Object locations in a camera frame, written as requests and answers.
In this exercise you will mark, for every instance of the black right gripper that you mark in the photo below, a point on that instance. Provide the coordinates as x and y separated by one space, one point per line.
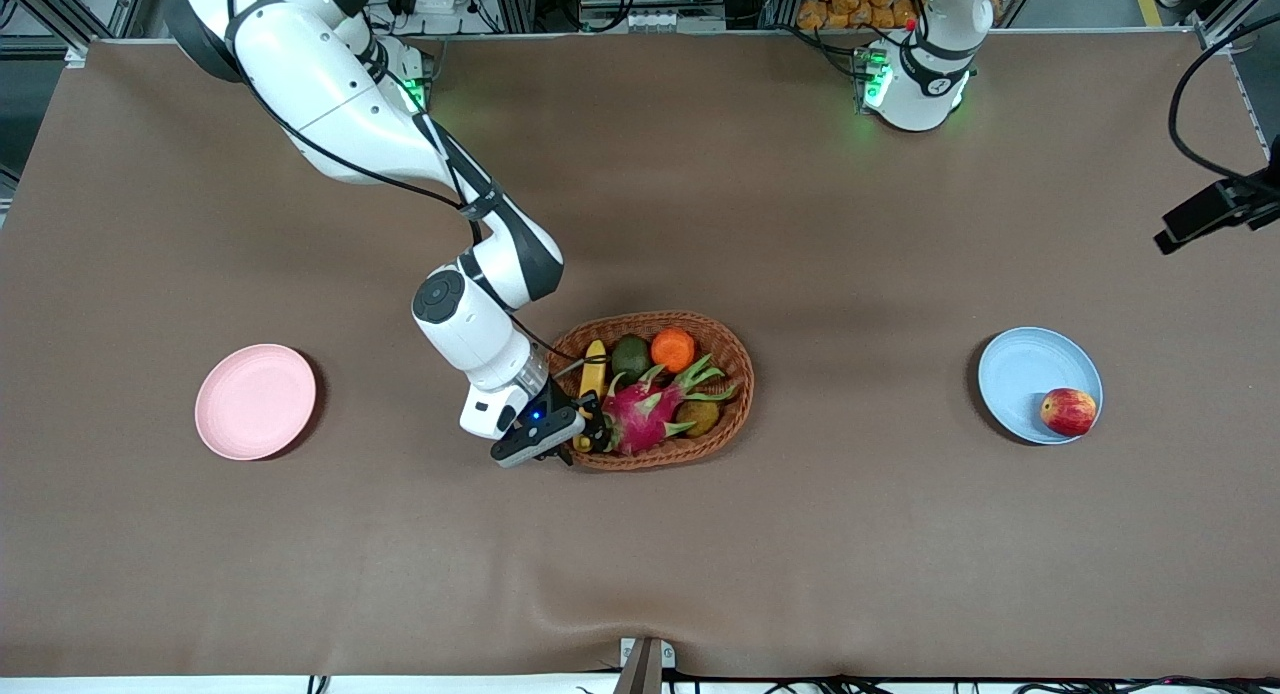
562 400

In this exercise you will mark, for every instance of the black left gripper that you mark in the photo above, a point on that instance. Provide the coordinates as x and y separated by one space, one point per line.
1213 208

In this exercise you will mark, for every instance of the yellow banana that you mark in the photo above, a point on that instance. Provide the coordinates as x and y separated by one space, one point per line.
594 369

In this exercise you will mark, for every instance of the red apple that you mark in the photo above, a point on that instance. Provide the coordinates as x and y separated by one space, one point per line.
1068 412

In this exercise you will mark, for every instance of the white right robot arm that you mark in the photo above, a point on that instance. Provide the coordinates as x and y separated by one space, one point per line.
330 84

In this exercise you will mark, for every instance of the pink dragon fruit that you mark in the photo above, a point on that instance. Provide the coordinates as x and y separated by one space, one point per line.
640 414

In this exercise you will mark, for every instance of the brown wicker basket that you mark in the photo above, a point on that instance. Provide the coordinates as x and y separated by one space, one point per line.
650 460

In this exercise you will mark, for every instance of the dark green avocado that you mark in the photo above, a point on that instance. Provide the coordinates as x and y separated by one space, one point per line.
630 356

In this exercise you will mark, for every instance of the brown kiwi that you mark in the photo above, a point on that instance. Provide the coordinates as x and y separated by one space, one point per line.
700 417

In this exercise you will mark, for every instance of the orange tangerine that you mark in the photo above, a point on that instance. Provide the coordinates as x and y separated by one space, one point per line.
673 351

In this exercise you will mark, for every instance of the brown table mat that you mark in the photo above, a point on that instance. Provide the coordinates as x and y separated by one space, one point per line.
640 554

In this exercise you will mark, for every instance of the light blue round plate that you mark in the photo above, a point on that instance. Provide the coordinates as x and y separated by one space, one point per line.
1020 374

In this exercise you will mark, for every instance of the pink round plate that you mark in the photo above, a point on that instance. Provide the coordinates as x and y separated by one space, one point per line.
255 402

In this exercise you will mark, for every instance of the grey control box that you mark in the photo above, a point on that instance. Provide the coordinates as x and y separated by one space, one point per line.
650 4

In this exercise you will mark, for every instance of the orange snack packets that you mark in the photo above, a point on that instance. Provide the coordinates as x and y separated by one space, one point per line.
840 4

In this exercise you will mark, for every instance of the metal table clamp bracket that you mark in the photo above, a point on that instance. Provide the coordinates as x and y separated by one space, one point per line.
645 664

